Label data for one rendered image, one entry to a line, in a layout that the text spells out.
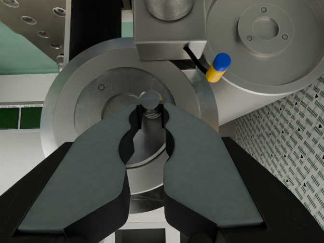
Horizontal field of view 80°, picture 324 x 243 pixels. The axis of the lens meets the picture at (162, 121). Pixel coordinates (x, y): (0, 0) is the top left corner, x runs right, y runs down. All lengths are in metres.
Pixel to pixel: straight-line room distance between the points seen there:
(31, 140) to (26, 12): 0.29
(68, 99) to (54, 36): 0.34
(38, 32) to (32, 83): 3.09
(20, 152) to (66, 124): 0.44
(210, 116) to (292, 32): 0.10
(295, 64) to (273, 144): 0.13
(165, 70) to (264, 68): 0.09
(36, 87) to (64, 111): 3.37
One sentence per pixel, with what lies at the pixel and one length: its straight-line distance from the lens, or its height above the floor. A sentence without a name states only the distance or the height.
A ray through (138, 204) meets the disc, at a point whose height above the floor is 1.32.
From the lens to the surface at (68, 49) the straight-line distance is 0.21.
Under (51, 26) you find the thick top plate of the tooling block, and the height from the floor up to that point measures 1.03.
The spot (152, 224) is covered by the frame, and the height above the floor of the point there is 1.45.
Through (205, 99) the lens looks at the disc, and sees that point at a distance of 0.17.
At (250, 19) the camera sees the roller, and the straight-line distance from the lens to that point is 0.21.
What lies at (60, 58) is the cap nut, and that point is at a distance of 0.58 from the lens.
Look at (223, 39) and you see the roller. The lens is 0.19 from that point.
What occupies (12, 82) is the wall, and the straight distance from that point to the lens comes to 3.78.
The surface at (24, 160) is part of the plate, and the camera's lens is 0.59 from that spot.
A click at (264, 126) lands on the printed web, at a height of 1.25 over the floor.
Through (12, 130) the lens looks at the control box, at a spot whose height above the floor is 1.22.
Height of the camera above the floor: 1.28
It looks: 9 degrees down
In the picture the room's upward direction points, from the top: 178 degrees clockwise
